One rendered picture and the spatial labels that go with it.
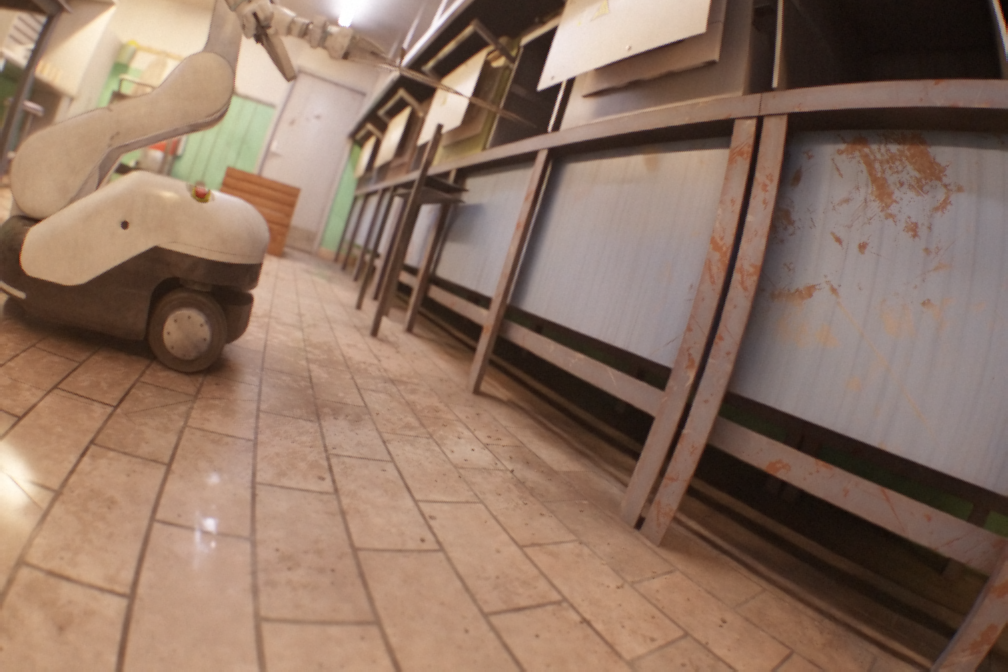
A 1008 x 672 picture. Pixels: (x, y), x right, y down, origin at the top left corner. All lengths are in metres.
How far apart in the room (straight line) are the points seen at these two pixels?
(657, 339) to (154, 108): 1.16
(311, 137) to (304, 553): 5.30
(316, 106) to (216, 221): 4.89
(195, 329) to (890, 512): 1.19
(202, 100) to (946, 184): 1.36
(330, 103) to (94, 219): 5.00
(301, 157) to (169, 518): 5.21
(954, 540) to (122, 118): 1.56
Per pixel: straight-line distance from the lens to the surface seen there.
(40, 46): 1.97
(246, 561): 0.53
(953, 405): 0.71
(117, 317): 0.91
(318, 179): 5.57
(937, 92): 0.81
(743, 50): 1.02
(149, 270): 0.88
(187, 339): 0.92
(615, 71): 1.28
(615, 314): 1.03
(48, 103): 5.53
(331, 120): 5.68
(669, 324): 0.92
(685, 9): 1.01
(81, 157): 1.06
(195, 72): 1.06
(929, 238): 0.76
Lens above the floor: 0.36
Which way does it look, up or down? 1 degrees down
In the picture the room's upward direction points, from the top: 17 degrees clockwise
